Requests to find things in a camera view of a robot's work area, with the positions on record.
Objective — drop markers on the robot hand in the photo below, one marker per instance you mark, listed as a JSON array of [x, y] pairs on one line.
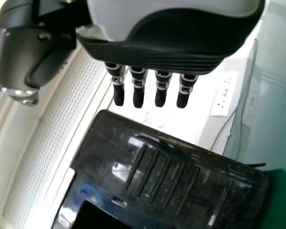
[[171, 35]]

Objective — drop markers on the black oven with glass door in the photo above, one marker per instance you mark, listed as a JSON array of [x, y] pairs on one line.
[[193, 190]]

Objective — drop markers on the white socket strip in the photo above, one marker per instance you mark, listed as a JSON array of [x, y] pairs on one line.
[[222, 95]]

